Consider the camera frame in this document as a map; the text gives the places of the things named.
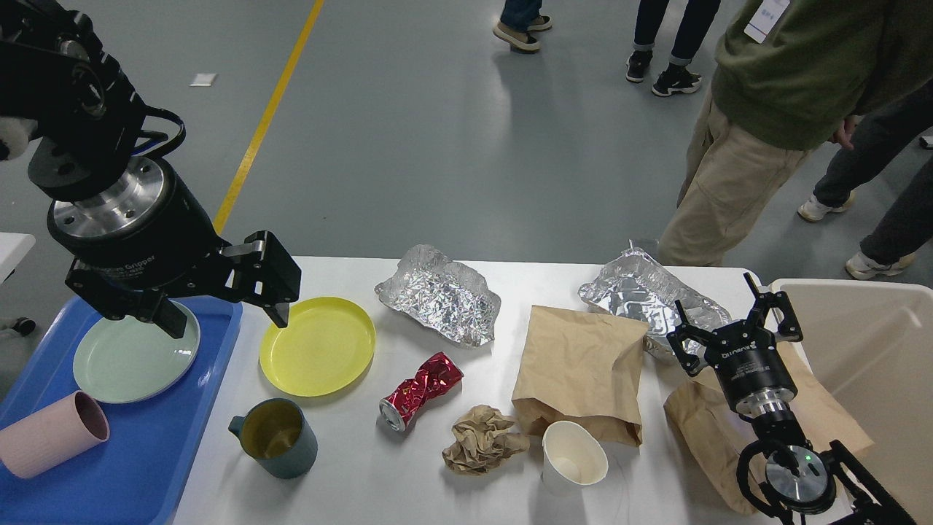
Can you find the crumpled foil tray right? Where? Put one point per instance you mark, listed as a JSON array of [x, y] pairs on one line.
[[635, 286]]

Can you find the pale green plate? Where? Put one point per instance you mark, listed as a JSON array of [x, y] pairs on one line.
[[127, 361]]

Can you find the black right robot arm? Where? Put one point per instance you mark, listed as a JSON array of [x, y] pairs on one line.
[[779, 473]]

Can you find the crumpled foil tray left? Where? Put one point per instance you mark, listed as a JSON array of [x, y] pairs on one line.
[[444, 295]]

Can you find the blue plastic tray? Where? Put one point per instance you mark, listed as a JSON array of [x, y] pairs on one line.
[[138, 475]]

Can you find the white paper cup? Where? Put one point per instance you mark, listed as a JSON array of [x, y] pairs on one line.
[[573, 459]]

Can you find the yellow plastic plate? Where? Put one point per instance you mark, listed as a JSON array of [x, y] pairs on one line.
[[328, 344]]

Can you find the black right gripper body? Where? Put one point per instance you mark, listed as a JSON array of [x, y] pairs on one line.
[[751, 372]]

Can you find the person green sweater khaki trousers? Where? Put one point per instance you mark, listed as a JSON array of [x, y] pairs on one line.
[[791, 75]]

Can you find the pink mug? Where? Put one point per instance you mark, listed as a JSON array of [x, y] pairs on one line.
[[53, 435]]

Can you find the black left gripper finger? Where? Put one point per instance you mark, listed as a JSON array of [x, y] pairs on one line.
[[168, 317], [265, 275]]

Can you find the dark teal mug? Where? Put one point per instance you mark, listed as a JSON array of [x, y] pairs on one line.
[[276, 435]]

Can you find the white side table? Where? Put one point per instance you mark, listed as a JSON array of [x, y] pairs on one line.
[[14, 247]]

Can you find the brown paper bag right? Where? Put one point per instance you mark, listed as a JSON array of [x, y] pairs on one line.
[[716, 436]]

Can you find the crushed red can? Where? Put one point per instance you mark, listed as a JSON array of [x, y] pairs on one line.
[[434, 378]]

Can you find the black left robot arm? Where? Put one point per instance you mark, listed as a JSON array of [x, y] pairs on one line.
[[59, 86]]

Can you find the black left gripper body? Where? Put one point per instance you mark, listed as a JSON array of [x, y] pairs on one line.
[[131, 242]]

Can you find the beige plastic bin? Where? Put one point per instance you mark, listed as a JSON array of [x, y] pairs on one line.
[[870, 344]]

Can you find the crumpled foil tray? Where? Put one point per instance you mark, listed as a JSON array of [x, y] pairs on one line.
[[635, 286], [444, 295]]

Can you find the person blue jeans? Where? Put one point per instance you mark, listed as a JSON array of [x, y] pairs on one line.
[[518, 23]]

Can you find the large brown paper bag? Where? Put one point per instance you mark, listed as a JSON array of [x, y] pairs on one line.
[[581, 367]]

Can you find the crumpled brown paper ball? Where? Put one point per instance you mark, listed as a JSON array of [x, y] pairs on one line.
[[483, 441]]

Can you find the person grey trousers white sneakers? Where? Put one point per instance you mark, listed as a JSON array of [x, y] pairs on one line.
[[907, 225]]

